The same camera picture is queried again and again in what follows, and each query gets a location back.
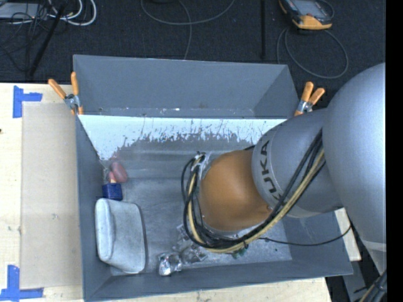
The pale flat board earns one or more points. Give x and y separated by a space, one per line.
47 184

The grey metal bin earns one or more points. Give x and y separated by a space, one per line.
189 90

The clear glass thing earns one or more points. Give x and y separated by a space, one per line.
169 264

